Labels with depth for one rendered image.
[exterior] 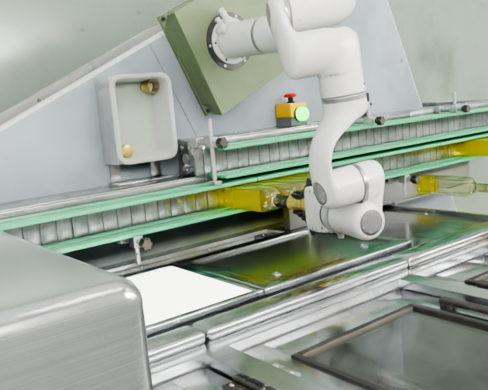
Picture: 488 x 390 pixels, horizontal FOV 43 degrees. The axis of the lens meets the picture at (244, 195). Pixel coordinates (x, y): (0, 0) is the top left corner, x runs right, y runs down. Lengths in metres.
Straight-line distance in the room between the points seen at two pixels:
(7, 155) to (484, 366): 1.11
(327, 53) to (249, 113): 0.79
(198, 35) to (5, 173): 0.61
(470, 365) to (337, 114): 0.49
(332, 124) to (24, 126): 0.76
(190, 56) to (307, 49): 0.63
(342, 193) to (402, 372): 0.36
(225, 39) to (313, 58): 0.60
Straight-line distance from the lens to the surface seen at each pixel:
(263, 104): 1.95
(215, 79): 1.73
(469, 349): 1.09
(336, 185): 1.17
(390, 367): 1.02
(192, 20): 1.71
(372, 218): 1.22
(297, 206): 1.45
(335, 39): 1.16
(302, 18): 1.23
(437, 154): 2.40
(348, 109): 1.17
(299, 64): 1.15
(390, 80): 2.39
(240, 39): 1.66
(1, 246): 0.18
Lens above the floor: 2.24
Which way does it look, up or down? 52 degrees down
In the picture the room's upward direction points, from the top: 97 degrees clockwise
